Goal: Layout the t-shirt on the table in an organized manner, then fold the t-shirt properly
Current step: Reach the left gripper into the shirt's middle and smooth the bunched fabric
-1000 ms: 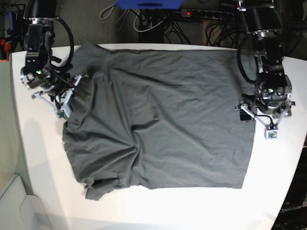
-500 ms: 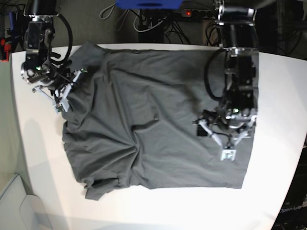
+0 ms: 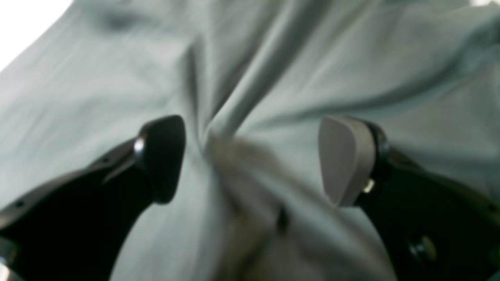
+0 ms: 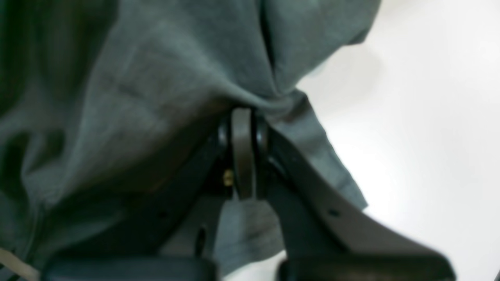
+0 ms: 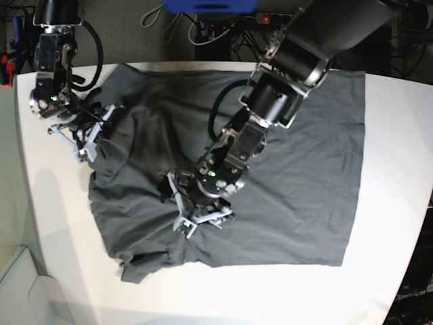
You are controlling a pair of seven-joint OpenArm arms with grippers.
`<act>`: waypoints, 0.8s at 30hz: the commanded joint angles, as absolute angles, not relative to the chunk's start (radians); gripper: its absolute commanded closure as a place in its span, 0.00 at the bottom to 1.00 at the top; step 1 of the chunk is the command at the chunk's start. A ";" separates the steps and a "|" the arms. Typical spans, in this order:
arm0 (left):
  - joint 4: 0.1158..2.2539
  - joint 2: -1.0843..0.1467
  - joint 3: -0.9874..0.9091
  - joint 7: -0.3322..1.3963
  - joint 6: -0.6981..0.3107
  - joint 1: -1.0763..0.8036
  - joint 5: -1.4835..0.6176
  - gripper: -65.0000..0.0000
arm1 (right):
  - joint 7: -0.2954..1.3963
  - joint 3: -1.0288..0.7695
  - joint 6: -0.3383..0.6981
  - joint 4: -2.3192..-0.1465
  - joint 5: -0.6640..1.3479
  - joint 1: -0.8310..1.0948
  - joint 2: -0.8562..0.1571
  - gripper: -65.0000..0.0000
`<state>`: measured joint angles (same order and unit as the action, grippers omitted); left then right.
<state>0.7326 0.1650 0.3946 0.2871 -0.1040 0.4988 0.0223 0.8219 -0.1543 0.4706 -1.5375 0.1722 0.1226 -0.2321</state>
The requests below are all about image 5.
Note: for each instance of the red and black clamp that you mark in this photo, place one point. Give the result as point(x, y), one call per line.
point(8, 68)

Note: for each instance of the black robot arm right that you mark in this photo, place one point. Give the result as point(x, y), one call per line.
point(60, 96)

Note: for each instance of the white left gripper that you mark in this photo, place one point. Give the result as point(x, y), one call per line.
point(191, 213)

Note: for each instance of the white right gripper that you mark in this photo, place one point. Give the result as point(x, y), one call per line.
point(86, 137)

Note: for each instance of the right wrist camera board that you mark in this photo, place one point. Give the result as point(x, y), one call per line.
point(81, 156)

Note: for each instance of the black power strip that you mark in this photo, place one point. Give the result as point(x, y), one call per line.
point(272, 18)

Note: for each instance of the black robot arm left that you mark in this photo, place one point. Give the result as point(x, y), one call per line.
point(296, 61)

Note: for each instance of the dark grey t-shirt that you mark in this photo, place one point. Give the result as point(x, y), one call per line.
point(156, 205)

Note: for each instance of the blue box at top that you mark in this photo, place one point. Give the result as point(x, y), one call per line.
point(212, 6)

